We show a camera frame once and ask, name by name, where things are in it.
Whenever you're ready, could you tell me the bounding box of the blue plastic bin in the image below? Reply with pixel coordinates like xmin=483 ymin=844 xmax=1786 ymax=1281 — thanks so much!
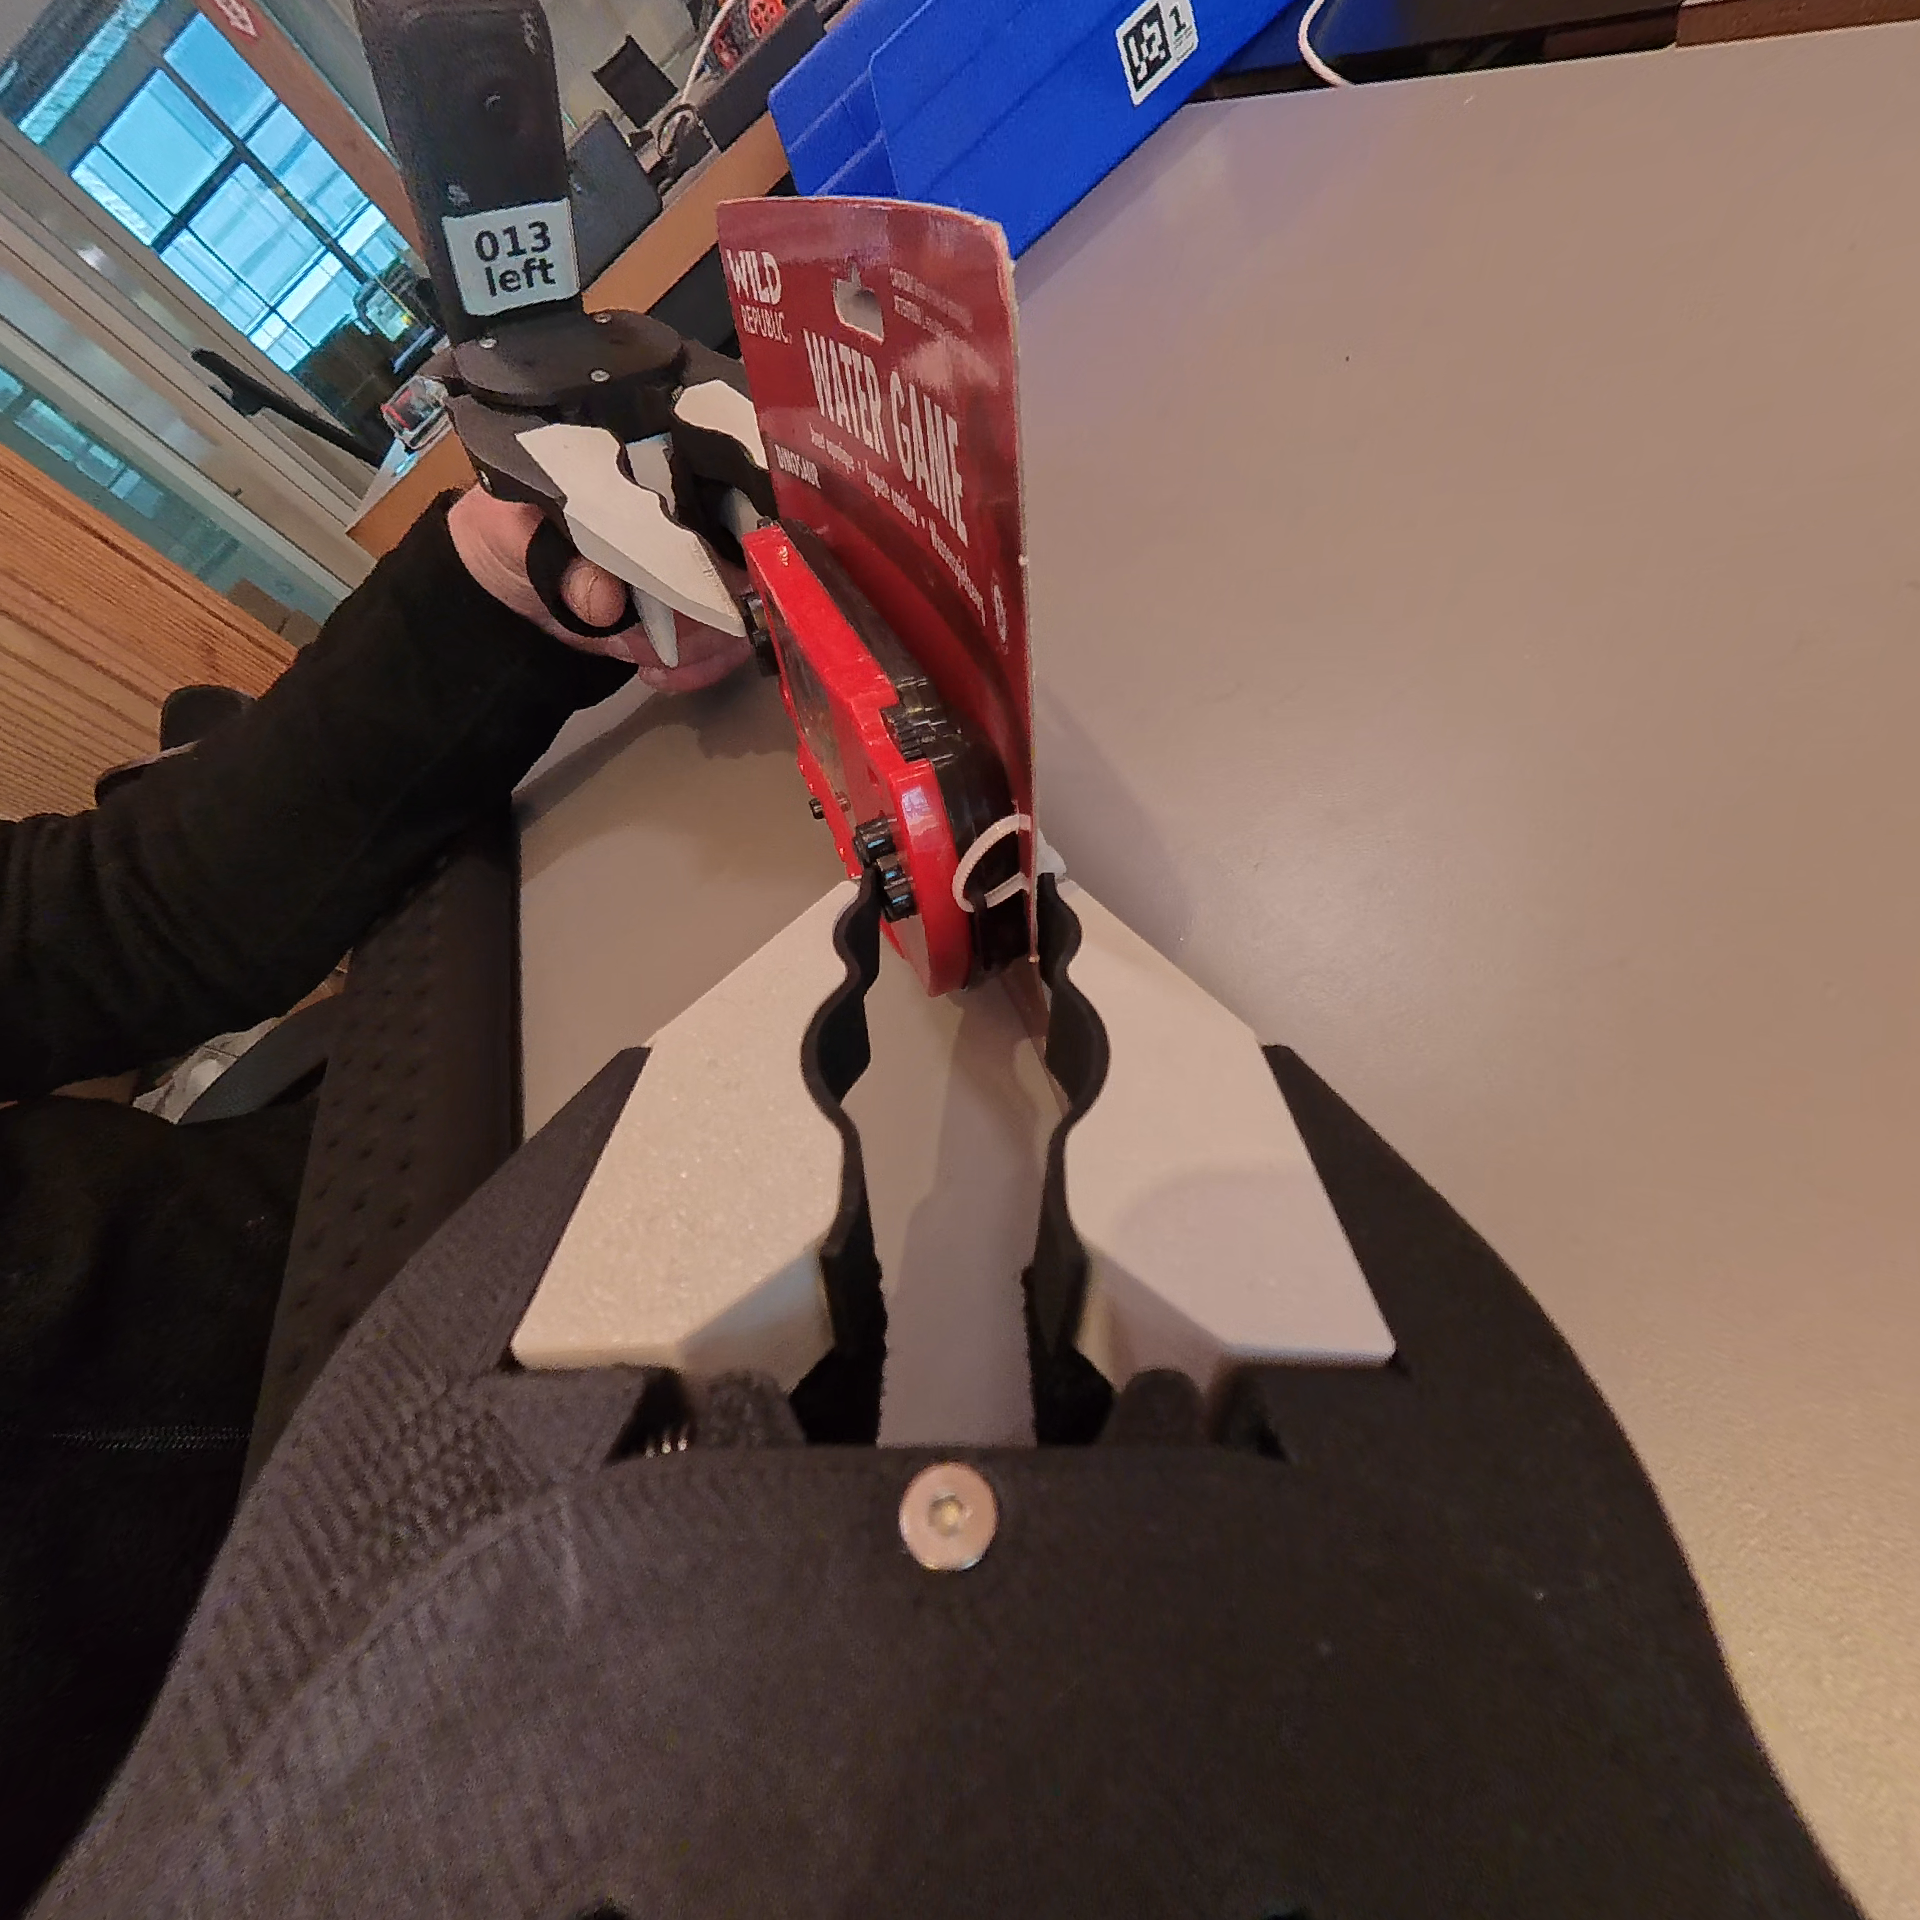
xmin=769 ymin=14 xmax=903 ymax=200

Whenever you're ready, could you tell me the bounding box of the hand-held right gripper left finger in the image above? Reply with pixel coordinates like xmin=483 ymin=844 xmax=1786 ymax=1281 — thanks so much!
xmin=511 ymin=877 xmax=901 ymax=1450

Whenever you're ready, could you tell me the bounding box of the black desk mat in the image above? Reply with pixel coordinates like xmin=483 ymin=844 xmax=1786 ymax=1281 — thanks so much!
xmin=1321 ymin=0 xmax=1686 ymax=70

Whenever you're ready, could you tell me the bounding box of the person's left hand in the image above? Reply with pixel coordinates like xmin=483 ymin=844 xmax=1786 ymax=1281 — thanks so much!
xmin=446 ymin=494 xmax=752 ymax=696

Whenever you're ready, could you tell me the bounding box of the blue bin with tag sticker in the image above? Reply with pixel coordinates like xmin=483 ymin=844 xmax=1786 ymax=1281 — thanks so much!
xmin=871 ymin=0 xmax=1310 ymax=260

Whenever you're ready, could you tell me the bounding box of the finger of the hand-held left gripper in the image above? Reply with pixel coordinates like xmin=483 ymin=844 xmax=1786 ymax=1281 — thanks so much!
xmin=631 ymin=382 xmax=780 ymax=540
xmin=514 ymin=426 xmax=751 ymax=637

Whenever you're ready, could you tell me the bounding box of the person's left forearm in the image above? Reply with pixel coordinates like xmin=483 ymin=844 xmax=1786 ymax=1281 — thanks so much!
xmin=0 ymin=502 xmax=632 ymax=1100

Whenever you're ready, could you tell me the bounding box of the person's black clothing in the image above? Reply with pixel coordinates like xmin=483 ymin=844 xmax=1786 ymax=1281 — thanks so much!
xmin=0 ymin=1094 xmax=321 ymax=1849

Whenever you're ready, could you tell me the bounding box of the black chair armrest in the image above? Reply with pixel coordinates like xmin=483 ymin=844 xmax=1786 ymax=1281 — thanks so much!
xmin=93 ymin=684 xmax=261 ymax=817

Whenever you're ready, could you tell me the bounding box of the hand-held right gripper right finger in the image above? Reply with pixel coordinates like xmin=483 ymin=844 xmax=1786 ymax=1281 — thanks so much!
xmin=1020 ymin=877 xmax=1398 ymax=1450

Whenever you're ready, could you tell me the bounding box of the red handheld toy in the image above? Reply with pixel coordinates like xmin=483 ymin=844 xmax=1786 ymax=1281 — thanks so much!
xmin=714 ymin=195 xmax=1078 ymax=1041

